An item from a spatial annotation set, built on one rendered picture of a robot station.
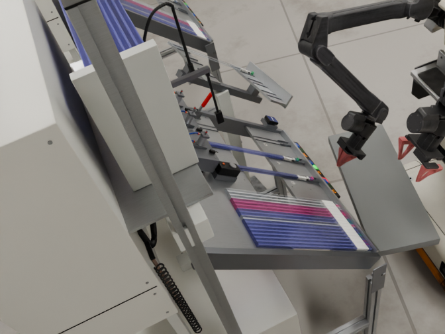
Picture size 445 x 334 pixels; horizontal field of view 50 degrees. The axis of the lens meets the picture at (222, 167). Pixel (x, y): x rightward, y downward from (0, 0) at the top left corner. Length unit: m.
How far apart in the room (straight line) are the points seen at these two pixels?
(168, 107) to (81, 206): 0.25
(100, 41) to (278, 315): 1.23
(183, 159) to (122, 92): 0.36
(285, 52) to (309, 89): 0.46
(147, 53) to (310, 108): 2.36
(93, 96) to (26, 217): 0.24
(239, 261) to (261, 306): 0.49
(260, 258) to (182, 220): 0.36
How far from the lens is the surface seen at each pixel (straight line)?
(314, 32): 1.49
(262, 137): 1.89
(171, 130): 0.98
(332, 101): 3.19
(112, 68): 0.70
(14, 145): 0.79
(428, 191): 2.39
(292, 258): 1.36
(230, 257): 1.21
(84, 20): 0.66
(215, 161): 1.41
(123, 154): 0.99
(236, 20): 4.06
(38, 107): 0.82
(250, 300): 1.72
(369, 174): 2.01
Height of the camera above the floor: 2.17
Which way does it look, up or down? 48 degrees down
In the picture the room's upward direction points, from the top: 17 degrees counter-clockwise
